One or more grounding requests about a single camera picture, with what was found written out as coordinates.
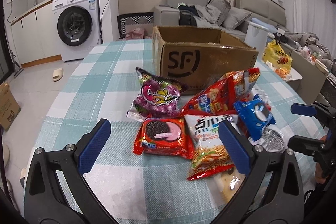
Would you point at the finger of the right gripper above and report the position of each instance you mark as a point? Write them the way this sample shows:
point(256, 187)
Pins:
point(307, 146)
point(315, 109)

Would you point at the red chocolate Oreo pack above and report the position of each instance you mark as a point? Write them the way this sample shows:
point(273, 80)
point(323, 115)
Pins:
point(271, 139)

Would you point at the white noodle snack bag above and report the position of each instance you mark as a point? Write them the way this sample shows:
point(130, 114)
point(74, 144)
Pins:
point(210, 156)

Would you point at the red strawberry Oreo pack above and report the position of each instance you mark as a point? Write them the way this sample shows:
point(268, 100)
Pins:
point(166, 137)

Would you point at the grey sofa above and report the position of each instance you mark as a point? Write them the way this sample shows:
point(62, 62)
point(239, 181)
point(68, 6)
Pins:
point(265, 11)

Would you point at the pink cloth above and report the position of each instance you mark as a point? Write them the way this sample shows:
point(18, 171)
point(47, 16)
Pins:
point(137, 33)

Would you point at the grey pillow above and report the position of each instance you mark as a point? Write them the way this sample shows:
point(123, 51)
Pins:
point(235, 17)

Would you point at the blue Oreo pack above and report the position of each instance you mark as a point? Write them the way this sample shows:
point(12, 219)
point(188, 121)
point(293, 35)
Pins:
point(253, 117)

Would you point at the pile of clothes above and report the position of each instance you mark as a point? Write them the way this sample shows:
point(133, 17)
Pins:
point(212, 15)

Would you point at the clear nougat cracker pack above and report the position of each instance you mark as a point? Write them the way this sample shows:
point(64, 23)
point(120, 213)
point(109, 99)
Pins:
point(228, 183)

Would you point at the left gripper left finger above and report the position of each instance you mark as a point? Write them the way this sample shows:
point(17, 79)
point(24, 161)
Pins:
point(56, 191)

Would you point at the red cracker snack bag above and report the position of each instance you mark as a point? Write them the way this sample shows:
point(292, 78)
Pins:
point(215, 99)

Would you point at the black patterned chair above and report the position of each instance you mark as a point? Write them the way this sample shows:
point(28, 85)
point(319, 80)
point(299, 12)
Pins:
point(131, 21)

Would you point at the beige slipper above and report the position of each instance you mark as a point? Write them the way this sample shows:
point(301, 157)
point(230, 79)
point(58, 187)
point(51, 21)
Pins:
point(57, 74)

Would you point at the small cardboard box on floor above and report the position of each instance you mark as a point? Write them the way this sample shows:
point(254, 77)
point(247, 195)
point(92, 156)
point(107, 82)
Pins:
point(9, 108)

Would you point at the white kitchen cabinet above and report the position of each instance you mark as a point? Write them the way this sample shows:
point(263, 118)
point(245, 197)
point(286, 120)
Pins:
point(35, 35)

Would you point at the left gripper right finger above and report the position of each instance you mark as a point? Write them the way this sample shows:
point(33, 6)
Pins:
point(272, 191)

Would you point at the purple snack bag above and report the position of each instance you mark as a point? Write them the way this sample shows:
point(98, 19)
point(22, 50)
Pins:
point(158, 97)

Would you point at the teal plaid tablecloth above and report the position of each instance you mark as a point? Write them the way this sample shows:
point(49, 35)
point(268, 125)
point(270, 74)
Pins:
point(133, 188)

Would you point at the person's right hand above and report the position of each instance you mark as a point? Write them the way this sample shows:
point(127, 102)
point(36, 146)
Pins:
point(320, 179)

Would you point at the orange fruits in bag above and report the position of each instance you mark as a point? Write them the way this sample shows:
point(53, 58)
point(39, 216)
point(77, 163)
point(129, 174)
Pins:
point(283, 73)

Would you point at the yellow plastic bag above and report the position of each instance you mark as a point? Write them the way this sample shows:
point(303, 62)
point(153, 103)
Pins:
point(275, 55)

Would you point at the white trash bin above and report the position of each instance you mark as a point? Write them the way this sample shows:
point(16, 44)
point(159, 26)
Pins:
point(256, 37)

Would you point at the brown SF cardboard box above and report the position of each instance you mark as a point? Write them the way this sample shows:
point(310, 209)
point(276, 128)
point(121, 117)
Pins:
point(198, 57)

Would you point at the white washing machine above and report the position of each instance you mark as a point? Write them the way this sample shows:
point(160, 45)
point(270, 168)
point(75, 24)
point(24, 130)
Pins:
point(78, 28)

